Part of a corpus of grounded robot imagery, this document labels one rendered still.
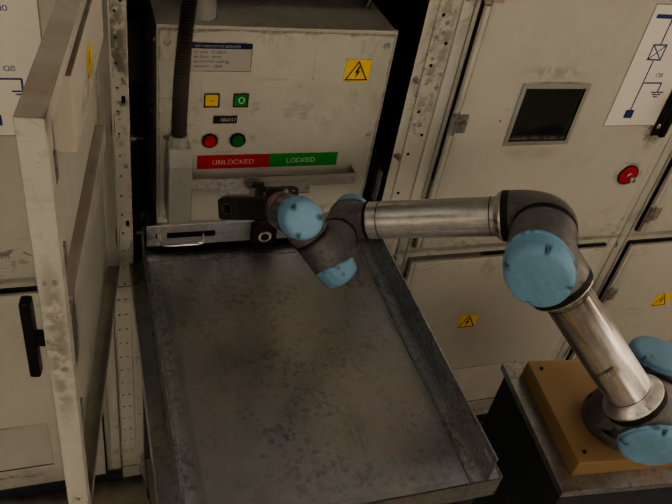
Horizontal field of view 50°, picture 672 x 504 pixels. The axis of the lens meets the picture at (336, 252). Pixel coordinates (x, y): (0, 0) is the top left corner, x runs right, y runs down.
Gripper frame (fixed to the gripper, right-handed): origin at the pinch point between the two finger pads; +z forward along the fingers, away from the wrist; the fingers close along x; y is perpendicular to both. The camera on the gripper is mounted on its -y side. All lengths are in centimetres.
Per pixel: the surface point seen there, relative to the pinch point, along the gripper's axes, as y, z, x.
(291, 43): 6.5, -12.6, 32.4
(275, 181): 5.6, -0.7, 3.7
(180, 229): -14.6, 8.9, -7.3
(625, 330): 130, 29, -52
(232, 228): -2.5, 9.2, -7.8
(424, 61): 34.6, -15.3, 29.1
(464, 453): 30, -44, -45
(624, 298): 122, 21, -39
